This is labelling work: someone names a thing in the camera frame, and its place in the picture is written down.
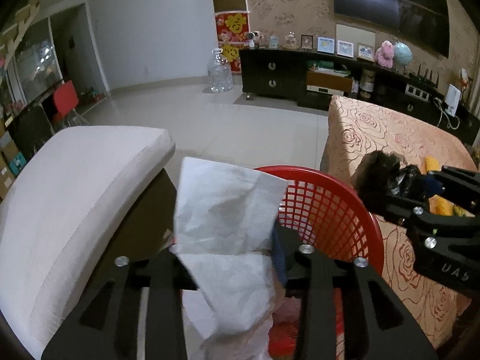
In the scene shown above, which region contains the framed picture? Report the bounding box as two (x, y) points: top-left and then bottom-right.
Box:
(357, 43), (375, 62)
(316, 37), (335, 55)
(337, 40), (355, 59)

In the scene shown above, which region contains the red festive door poster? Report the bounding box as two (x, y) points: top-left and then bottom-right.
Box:
(215, 10), (250, 73)

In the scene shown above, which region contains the red chair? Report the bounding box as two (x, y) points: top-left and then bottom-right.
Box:
(53, 80), (89, 127)

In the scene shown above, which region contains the large clear water jug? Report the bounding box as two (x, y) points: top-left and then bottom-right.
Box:
(208, 48), (233, 93)

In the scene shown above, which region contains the white router box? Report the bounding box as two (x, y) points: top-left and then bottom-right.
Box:
(445, 85), (462, 116)

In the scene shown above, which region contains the black plastic bag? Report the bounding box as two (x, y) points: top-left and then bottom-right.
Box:
(352, 150), (428, 214)

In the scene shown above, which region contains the yellow foam net sleeve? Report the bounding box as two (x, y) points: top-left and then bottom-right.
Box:
(423, 155), (474, 217)

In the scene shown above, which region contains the white cushioned sofa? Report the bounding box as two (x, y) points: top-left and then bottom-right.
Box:
(1, 125), (176, 359)

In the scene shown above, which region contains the black tv cabinet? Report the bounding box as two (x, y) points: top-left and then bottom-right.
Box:
(239, 49), (479, 146)

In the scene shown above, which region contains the framed picture right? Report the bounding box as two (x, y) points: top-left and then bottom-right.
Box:
(357, 43), (375, 62)

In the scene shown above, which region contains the wall mounted television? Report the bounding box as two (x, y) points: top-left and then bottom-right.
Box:
(334, 0), (450, 58)

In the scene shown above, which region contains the framed picture middle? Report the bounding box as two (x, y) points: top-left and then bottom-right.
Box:
(337, 40), (355, 59)

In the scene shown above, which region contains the rose patterned tablecloth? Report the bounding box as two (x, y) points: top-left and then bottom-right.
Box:
(327, 96), (479, 359)

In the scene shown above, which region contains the small dark photo frame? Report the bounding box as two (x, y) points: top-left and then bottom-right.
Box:
(300, 35), (313, 50)

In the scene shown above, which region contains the framed picture left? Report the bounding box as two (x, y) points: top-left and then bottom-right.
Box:
(316, 37), (335, 55)

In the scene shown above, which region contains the light blue globe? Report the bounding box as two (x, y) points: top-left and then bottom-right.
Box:
(393, 41), (413, 69)

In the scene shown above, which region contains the pink plush toy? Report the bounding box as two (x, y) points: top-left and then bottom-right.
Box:
(374, 40), (395, 69)

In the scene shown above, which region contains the red plastic mesh basket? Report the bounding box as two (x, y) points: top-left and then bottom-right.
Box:
(261, 165), (383, 359)

